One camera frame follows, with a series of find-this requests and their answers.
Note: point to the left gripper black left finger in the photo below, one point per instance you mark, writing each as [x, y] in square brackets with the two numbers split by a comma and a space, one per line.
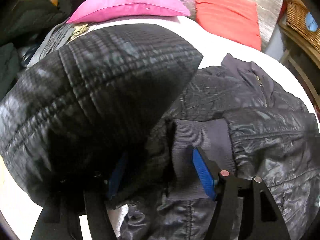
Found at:
[68, 200]

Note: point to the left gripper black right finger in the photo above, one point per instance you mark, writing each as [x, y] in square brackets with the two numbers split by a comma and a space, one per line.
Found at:
[261, 217]

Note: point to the black quilted puffer jacket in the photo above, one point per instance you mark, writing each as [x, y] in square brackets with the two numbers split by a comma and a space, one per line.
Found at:
[134, 95]

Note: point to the grey folded clothes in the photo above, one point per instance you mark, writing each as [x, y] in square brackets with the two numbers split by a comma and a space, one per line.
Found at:
[59, 36]

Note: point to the dark clothes pile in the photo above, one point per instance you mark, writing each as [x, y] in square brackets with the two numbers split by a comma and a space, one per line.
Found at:
[26, 25]

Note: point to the white textured bedspread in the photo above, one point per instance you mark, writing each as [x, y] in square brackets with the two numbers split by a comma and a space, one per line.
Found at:
[21, 212]

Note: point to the wooden shelf unit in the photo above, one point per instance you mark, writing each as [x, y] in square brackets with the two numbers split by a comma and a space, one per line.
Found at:
[300, 57]

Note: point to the red pillow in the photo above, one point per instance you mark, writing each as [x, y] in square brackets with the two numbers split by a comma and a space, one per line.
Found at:
[235, 20]

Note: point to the wicker basket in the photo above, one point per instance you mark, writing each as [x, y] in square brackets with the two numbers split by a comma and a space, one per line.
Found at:
[296, 19]

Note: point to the pink pillow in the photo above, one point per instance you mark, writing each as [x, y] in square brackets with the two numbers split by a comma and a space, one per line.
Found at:
[104, 10]

